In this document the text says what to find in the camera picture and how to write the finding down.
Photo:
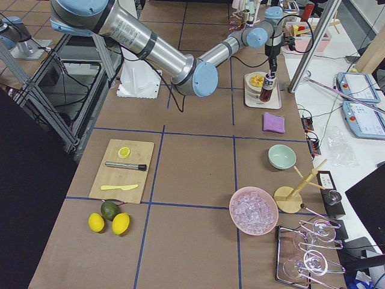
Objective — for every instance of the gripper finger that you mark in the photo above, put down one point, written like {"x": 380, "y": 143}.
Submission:
{"x": 274, "y": 68}
{"x": 271, "y": 68}

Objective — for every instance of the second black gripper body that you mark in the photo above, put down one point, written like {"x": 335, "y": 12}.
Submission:
{"x": 271, "y": 51}

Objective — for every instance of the tea bottle white cap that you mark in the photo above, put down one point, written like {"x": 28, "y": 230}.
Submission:
{"x": 269, "y": 83}

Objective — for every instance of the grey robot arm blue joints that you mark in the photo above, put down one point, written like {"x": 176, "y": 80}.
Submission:
{"x": 17, "y": 39}

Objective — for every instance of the second grey robot arm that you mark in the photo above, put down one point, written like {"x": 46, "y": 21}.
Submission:
{"x": 189, "y": 75}

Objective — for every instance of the front tea bottle in rack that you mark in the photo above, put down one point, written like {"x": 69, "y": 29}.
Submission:
{"x": 250, "y": 22}

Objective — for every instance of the cream rectangular serving tray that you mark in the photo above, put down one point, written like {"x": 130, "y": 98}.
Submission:
{"x": 251, "y": 99}

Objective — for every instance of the glass rack metal tray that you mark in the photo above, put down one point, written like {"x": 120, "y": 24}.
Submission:
{"x": 301, "y": 259}

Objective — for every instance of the round cream plate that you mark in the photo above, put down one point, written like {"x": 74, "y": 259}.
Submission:
{"x": 255, "y": 89}

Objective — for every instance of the pink bin with cups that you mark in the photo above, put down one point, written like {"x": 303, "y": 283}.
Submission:
{"x": 303, "y": 40}

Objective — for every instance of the folded purple cloth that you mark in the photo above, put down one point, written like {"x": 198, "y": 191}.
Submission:
{"x": 273, "y": 123}

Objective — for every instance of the red black connector upper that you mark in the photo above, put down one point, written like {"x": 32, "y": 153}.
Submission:
{"x": 307, "y": 123}

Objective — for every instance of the red black connector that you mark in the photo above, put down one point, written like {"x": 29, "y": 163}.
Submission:
{"x": 307, "y": 123}
{"x": 313, "y": 145}

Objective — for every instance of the upper teach pendant tablet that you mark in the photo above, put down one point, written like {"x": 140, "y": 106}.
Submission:
{"x": 358, "y": 86}

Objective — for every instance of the teach pendant tablet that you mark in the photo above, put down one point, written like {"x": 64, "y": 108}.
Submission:
{"x": 363, "y": 121}
{"x": 358, "y": 86}

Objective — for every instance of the red black connector lower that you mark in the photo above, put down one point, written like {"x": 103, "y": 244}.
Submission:
{"x": 313, "y": 145}

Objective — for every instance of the mint green bowl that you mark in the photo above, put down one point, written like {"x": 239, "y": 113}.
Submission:
{"x": 281, "y": 156}

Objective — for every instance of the lower teach pendant tablet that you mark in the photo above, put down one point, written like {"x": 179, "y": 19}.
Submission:
{"x": 363, "y": 121}

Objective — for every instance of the clear plastic bag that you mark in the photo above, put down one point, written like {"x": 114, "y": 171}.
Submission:
{"x": 339, "y": 149}

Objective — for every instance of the wooden stand round base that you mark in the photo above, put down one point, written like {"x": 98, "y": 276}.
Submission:
{"x": 288, "y": 199}

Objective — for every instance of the pink bowl with ice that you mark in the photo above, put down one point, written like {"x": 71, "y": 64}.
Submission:
{"x": 253, "y": 211}

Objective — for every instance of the wooden cutting board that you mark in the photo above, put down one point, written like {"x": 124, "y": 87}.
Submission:
{"x": 141, "y": 153}

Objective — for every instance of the steel muddler black tip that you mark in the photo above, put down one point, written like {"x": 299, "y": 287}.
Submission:
{"x": 140, "y": 167}

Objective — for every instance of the lemon slice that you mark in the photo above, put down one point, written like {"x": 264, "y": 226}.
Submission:
{"x": 124, "y": 152}

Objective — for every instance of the yellow plastic knife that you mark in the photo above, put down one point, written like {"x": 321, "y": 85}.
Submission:
{"x": 119, "y": 187}

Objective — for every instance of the green lime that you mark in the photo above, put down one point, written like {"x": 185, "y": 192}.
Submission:
{"x": 109, "y": 210}

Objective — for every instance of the yellow lemon left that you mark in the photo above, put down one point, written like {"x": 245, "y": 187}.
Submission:
{"x": 96, "y": 222}

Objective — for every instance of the glazed ring donut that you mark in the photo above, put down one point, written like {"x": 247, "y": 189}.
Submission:
{"x": 256, "y": 81}

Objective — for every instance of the copper wire bottle rack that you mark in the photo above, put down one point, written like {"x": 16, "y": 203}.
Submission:
{"x": 237, "y": 20}

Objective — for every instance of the aluminium frame post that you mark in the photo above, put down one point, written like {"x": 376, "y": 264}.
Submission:
{"x": 323, "y": 23}

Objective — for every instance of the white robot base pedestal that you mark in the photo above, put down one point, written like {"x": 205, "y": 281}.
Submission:
{"x": 139, "y": 80}

